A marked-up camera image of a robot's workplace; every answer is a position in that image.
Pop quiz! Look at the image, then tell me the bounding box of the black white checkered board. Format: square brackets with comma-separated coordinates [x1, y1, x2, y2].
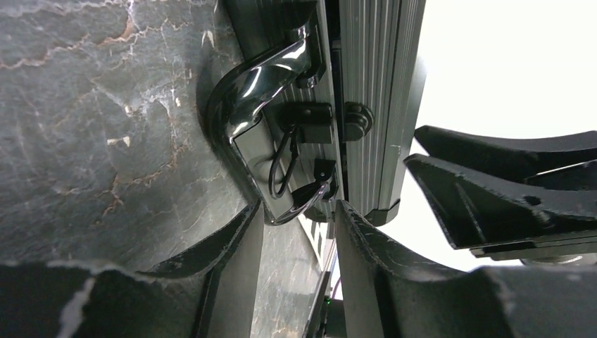
[298, 215, 337, 273]

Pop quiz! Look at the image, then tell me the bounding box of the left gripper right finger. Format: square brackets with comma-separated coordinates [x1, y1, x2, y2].
[334, 201, 596, 337]

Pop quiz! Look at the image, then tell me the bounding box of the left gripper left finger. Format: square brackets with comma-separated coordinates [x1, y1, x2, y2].
[1, 202, 264, 337]

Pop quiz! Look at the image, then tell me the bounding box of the black poker set case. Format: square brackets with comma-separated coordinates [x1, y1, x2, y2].
[204, 1, 426, 227]

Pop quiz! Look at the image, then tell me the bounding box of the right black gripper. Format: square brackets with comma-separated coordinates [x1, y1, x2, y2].
[405, 125, 596, 263]

